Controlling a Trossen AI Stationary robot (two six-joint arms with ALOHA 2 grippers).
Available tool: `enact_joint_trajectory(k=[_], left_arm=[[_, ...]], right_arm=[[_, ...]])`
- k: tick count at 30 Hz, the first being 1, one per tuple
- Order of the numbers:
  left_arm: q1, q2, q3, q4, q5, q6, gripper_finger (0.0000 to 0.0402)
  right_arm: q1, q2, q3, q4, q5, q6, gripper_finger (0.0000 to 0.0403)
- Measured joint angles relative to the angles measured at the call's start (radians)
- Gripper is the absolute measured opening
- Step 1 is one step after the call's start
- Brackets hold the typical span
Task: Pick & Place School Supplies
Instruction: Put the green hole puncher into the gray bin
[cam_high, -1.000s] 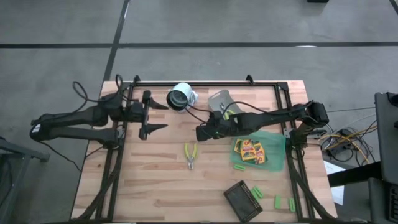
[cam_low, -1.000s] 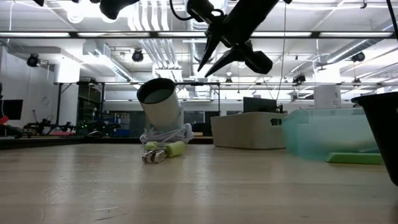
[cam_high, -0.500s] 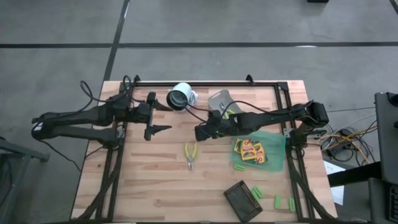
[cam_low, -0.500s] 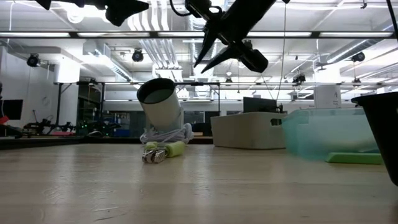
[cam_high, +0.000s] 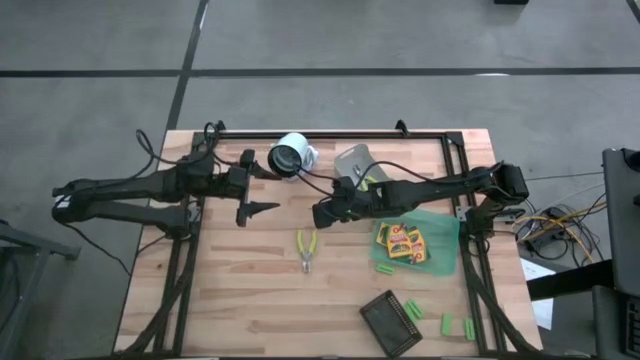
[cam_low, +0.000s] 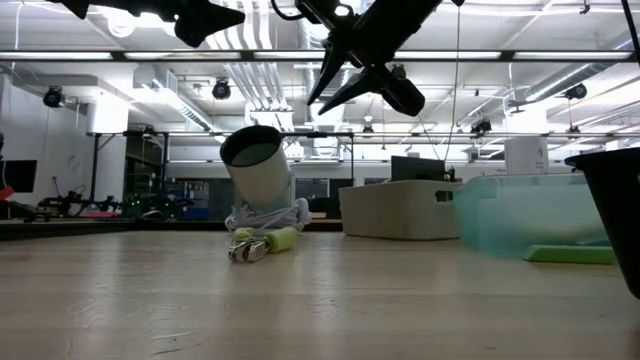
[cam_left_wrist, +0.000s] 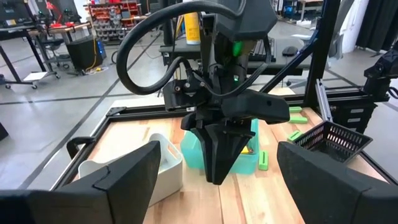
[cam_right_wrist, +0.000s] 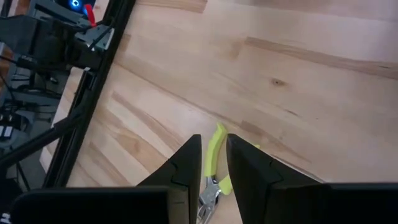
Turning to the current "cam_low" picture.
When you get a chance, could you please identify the green eraser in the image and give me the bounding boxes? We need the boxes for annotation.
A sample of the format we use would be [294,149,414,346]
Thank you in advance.
[522,244,617,266]

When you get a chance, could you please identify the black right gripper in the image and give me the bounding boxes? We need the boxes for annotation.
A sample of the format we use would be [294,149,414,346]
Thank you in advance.
[299,0,444,118]

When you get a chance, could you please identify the black monitor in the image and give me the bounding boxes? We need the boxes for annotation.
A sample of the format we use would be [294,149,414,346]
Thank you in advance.
[390,155,447,183]

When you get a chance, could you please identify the black background gantry frame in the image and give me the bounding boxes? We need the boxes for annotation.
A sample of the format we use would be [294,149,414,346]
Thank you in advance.
[87,129,356,201]

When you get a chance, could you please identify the white coiled cable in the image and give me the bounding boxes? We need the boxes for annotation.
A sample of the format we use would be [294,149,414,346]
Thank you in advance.
[224,198,312,232]

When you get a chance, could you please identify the black overhead frame bar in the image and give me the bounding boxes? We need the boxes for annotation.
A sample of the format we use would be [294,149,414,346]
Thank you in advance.
[0,48,640,63]

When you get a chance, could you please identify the teal translucent plastic bin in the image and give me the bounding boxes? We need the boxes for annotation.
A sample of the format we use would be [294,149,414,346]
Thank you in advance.
[452,173,614,260]

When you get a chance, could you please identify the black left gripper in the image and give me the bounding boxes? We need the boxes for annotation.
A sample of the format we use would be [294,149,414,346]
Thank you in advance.
[49,0,247,49]

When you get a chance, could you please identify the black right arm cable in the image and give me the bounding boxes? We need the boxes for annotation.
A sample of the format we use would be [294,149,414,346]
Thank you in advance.
[271,0,314,22]

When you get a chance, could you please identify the black wall screen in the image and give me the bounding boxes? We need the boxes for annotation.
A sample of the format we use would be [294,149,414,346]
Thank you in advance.
[0,159,39,194]

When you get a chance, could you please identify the white plastic bin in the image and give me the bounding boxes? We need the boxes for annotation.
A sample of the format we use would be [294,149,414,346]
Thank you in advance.
[338,179,461,242]

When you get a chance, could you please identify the large green-handled pliers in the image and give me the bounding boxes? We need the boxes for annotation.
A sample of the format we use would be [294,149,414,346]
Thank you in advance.
[228,225,301,265]

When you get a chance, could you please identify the black mesh basket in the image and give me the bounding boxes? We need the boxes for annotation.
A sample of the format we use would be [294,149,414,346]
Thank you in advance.
[564,147,640,301]

